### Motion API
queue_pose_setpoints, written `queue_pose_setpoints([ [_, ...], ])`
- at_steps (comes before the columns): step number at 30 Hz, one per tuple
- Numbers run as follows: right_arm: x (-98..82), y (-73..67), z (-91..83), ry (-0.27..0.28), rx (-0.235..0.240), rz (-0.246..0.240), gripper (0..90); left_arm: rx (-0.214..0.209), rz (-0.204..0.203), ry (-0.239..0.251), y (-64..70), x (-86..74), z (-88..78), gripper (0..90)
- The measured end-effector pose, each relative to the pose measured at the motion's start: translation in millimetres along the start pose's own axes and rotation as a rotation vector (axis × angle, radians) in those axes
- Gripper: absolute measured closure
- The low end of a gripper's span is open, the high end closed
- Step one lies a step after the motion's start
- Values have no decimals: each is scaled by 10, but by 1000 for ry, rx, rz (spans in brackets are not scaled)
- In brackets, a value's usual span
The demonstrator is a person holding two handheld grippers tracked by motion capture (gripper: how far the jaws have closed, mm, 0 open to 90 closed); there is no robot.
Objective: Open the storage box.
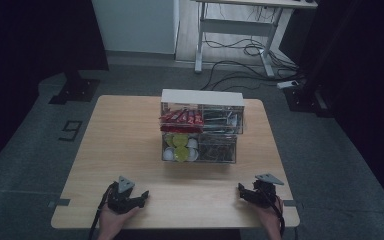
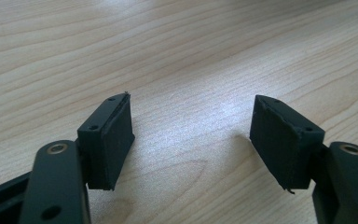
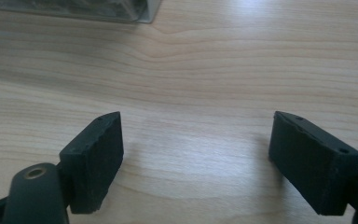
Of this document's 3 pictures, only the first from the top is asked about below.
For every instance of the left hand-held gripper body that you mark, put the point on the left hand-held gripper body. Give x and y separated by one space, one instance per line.
120 199

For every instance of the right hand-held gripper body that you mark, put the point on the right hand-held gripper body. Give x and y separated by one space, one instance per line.
263 193

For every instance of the green lid coffee capsule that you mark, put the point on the green lid coffee capsule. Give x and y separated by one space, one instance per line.
180 140
168 139
181 154

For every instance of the clear drawer organizer white top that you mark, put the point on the clear drawer organizer white top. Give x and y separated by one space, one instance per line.
202 97

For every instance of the person's left hand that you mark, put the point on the person's left hand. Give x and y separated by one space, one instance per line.
115 221

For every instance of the person's right hand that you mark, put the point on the person's right hand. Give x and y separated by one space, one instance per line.
269 220

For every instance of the grey tape strip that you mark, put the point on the grey tape strip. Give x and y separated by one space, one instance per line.
291 203
60 202

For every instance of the pile of dark sachets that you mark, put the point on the pile of dark sachets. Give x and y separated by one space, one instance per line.
217 149

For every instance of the white coffee capsule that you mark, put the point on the white coffee capsule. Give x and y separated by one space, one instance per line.
192 143
193 155
168 154

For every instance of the bunch of dark stick packets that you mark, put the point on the bunch of dark stick packets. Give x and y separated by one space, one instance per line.
221 120

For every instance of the bunch of red stick packets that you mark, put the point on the bunch of red stick packets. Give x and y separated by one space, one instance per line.
181 118

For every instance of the black stand base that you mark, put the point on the black stand base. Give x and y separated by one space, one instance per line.
308 100
75 90

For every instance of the white power strip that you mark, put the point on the white power strip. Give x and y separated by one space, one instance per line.
287 84

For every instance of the dark curtain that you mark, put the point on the dark curtain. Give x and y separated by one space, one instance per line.
363 66
30 50

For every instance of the white cabinet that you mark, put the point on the white cabinet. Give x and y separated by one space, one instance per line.
133 25

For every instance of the white metal frame desk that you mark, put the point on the white metal frame desk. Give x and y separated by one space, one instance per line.
233 27

